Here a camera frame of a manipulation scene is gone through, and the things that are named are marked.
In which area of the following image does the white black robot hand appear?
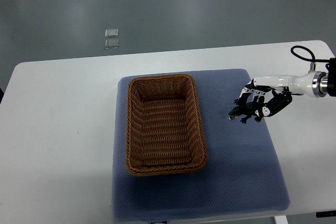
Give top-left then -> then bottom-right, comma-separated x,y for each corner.
238,71 -> 323,117

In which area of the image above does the dark toy crocodile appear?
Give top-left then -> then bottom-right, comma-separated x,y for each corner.
228,99 -> 264,124

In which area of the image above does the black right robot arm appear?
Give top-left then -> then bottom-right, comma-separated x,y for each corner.
234,58 -> 335,122

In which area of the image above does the brown wicker basket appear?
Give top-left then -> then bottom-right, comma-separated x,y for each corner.
125,74 -> 208,176

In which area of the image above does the blue-grey fabric mat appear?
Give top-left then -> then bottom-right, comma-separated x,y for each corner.
112,69 -> 290,222

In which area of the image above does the white table leg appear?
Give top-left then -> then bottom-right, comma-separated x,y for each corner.
274,216 -> 289,224

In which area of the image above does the upper silver floor plate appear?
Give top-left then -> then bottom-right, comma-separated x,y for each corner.
105,28 -> 119,38

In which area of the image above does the black cable loop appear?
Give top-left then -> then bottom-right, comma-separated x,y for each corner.
290,45 -> 331,70

